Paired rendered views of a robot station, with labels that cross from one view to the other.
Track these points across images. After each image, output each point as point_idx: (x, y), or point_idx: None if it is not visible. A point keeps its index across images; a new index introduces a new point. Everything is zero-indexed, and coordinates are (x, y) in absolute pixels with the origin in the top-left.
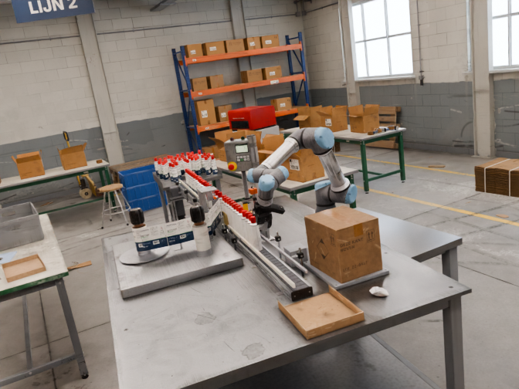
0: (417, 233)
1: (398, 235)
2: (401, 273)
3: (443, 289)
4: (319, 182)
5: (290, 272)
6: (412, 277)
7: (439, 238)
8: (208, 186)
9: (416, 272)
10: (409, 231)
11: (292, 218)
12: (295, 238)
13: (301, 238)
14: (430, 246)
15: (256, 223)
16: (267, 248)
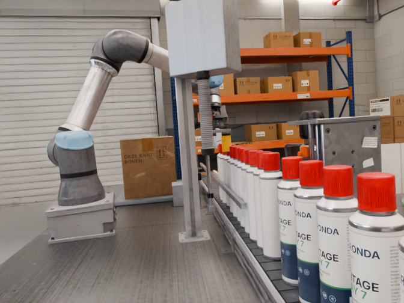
0: (12, 214)
1: (33, 215)
2: (117, 192)
3: (115, 186)
4: (78, 133)
5: (207, 183)
6: (116, 190)
7: (16, 208)
8: (333, 118)
9: (106, 192)
10: (8, 218)
11: (58, 289)
12: (146, 228)
13: (137, 227)
14: (46, 204)
15: None
16: (205, 220)
